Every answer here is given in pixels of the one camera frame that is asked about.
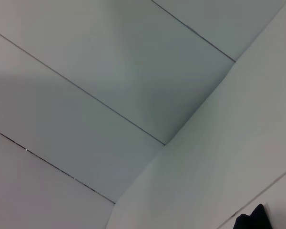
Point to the black shirt with white print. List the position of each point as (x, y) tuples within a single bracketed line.
[(251, 218)]

